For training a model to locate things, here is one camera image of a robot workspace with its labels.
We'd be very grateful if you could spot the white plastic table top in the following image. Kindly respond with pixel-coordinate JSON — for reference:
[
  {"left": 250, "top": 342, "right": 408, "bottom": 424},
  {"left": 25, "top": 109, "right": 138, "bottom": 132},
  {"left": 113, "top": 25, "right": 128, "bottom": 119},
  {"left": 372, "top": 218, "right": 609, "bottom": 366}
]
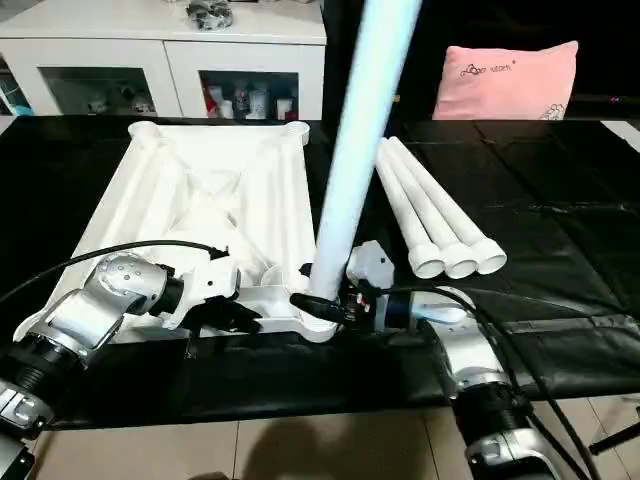
[{"left": 15, "top": 120, "right": 352, "bottom": 347}]

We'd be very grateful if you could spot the white plastic table leg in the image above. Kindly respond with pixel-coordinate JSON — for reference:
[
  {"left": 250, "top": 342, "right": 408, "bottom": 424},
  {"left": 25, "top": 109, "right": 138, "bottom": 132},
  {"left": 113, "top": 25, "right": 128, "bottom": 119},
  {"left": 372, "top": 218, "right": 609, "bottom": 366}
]
[
  {"left": 385, "top": 137, "right": 480, "bottom": 280},
  {"left": 305, "top": 0, "right": 424, "bottom": 304},
  {"left": 390, "top": 135, "right": 509, "bottom": 276},
  {"left": 375, "top": 140, "right": 447, "bottom": 280}
]

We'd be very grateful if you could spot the black work mat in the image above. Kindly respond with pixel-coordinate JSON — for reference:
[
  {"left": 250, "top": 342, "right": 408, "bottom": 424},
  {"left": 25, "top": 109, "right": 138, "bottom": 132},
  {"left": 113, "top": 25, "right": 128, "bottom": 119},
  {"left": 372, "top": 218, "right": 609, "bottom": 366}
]
[{"left": 0, "top": 115, "right": 640, "bottom": 431}]

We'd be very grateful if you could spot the black furniture with yellow label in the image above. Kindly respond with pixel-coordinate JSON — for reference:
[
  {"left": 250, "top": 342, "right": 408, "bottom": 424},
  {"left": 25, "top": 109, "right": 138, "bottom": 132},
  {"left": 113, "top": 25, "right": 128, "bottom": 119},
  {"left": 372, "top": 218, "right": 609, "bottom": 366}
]
[{"left": 322, "top": 0, "right": 640, "bottom": 121}]

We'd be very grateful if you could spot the white cabinet with glass doors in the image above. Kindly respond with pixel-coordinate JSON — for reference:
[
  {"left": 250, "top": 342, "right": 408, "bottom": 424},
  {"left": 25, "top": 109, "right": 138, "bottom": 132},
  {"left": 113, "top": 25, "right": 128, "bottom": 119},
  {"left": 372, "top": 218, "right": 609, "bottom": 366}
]
[{"left": 0, "top": 0, "right": 328, "bottom": 122}]

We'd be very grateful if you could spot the pink pillow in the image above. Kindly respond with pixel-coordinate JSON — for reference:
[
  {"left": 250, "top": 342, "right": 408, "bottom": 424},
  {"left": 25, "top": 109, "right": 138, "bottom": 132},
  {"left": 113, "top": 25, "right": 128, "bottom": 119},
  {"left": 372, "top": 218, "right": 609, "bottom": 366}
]
[{"left": 432, "top": 40, "right": 581, "bottom": 122}]

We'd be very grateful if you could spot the dark ornament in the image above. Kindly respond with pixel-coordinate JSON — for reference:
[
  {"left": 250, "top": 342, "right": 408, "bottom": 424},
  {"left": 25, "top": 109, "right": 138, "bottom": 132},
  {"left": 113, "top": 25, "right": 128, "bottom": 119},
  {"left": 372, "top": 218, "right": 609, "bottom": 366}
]
[{"left": 187, "top": 0, "right": 237, "bottom": 30}]

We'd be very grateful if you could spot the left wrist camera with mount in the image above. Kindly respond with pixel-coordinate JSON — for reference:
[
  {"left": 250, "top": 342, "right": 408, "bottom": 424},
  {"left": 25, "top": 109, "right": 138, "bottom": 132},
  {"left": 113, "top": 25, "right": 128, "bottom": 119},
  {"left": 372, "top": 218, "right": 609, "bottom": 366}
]
[{"left": 165, "top": 258, "right": 242, "bottom": 332}]

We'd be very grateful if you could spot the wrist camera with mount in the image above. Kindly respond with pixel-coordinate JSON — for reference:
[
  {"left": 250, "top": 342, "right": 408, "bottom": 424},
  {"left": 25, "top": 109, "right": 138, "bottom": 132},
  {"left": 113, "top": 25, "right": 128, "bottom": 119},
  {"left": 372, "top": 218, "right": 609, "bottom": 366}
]
[
  {"left": 165, "top": 258, "right": 242, "bottom": 332},
  {"left": 345, "top": 240, "right": 394, "bottom": 297}
]

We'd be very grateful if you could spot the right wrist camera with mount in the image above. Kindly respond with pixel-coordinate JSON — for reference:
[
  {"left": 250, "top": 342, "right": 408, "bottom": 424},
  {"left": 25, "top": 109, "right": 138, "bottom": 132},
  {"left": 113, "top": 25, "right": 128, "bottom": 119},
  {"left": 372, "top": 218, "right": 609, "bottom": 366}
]
[{"left": 345, "top": 240, "right": 394, "bottom": 297}]

